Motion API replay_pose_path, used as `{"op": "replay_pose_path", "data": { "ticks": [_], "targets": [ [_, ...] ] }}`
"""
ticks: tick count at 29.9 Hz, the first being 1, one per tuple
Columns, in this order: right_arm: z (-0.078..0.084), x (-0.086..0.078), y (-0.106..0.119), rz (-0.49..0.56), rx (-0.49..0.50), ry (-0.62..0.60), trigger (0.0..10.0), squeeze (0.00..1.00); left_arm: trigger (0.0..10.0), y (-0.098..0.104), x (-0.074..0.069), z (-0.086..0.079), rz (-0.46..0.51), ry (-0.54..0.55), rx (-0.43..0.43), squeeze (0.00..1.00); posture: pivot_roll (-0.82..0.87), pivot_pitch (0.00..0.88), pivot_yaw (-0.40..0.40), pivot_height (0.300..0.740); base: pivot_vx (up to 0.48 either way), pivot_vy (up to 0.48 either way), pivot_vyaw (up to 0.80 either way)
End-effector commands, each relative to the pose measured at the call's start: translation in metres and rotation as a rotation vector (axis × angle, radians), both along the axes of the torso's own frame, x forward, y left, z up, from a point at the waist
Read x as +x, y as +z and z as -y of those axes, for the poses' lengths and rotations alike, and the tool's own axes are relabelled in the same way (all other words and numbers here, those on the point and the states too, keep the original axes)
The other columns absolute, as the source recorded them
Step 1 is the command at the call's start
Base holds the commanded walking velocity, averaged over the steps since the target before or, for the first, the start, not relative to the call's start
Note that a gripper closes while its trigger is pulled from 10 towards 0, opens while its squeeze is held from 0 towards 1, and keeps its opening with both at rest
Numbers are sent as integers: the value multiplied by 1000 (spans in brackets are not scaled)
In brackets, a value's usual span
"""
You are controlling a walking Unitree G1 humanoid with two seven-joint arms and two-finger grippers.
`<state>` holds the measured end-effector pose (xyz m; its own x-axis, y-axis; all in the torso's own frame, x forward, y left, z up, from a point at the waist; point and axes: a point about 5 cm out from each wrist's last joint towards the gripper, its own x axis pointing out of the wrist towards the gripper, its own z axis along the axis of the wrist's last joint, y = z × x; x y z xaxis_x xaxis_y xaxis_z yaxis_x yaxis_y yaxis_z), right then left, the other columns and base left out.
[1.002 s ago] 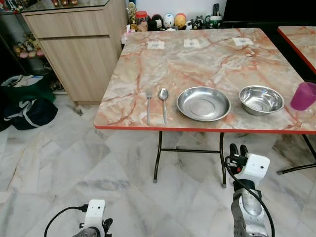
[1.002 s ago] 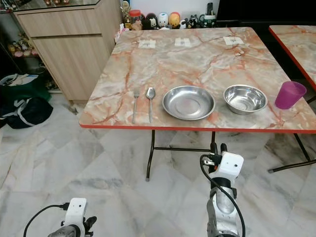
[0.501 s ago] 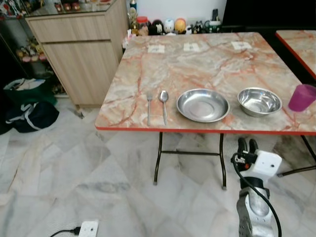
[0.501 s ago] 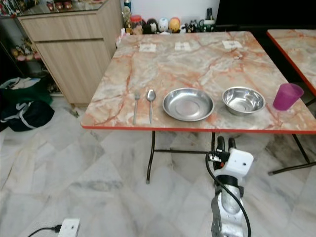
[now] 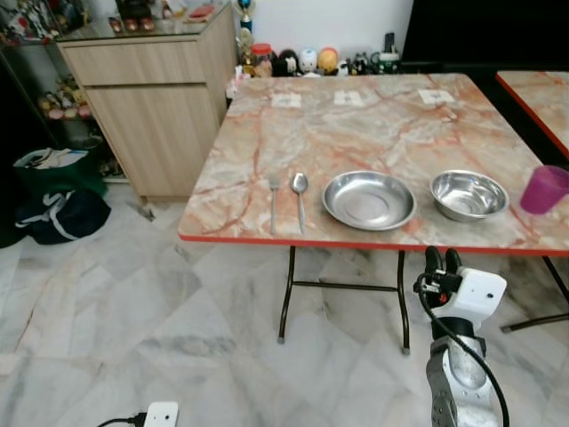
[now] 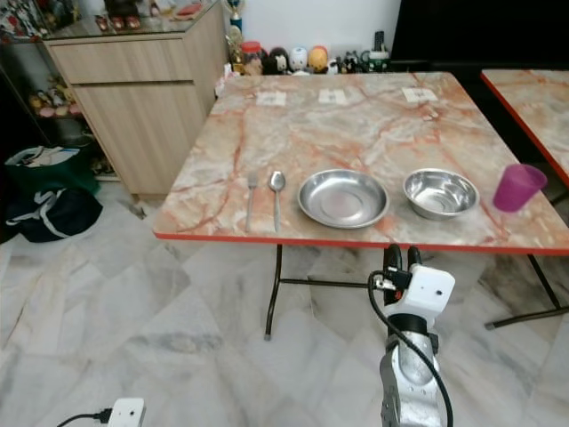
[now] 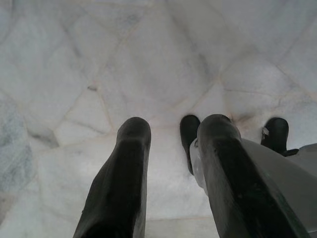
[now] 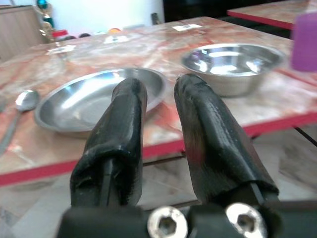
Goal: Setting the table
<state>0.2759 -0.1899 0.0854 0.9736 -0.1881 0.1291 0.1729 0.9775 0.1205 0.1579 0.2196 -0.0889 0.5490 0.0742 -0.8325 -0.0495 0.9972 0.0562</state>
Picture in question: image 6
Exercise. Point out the green and white mug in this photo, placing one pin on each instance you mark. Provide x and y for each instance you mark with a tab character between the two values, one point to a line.
376	60

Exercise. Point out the marble table with red edge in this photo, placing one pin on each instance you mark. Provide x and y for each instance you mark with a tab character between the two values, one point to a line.
538	107

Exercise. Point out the red tray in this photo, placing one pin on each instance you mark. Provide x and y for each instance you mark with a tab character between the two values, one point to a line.
189	11

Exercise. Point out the gold trophy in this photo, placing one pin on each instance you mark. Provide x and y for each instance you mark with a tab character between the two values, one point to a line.
235	12

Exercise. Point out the purple plastic cup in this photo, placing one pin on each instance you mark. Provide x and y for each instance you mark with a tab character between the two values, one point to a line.
517	188

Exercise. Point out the green shopping bag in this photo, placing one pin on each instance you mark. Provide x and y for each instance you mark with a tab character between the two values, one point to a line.
62	176

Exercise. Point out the black metal table leg frame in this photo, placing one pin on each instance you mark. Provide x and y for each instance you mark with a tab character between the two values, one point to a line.
544	283
273	289

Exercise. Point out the light wooden cabinet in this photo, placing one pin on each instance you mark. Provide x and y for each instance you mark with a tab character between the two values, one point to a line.
142	111

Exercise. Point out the shallow steel plate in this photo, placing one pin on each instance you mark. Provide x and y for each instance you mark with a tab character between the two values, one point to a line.
344	198

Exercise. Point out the glass display shelf with figurines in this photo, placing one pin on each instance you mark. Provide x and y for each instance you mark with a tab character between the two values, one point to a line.
44	98

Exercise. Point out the white round-head doll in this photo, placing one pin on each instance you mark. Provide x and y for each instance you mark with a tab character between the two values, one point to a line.
298	59

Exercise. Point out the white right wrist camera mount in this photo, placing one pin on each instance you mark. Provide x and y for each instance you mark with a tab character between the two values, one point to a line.
427	291

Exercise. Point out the steel bowl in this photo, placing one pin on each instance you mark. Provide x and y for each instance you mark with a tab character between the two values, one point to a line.
440	193

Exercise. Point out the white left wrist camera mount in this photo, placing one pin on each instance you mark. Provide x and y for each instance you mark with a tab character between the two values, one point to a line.
127	413

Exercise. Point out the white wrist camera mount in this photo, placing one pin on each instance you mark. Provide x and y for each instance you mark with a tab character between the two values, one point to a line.
427	291
127	413

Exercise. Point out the steel spoon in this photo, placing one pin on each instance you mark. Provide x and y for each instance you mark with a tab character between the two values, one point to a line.
276	181

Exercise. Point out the red-lidded jar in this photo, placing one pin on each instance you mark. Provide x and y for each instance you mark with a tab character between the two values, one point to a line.
251	56

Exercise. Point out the orange round-head doll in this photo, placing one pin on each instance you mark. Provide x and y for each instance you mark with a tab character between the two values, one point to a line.
318	58

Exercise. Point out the steel fork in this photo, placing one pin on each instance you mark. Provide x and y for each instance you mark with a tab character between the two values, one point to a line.
252	199

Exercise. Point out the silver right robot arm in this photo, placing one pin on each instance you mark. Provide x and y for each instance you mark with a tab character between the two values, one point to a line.
409	378

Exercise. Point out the black sports bag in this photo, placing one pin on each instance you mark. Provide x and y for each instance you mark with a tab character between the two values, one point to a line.
58	215

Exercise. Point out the black round-head doll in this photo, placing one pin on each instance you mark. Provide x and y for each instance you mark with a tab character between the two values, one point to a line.
276	60

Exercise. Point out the dark figurine on stand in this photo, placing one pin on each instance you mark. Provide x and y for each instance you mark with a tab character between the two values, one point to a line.
124	12

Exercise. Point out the black television screen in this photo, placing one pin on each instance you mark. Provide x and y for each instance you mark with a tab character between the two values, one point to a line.
480	31

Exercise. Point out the white paper card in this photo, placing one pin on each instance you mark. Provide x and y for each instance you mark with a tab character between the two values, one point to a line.
270	99
419	94
332	96

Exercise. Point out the marble-top folding table red edge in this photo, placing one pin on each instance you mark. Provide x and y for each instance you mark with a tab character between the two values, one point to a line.
356	133

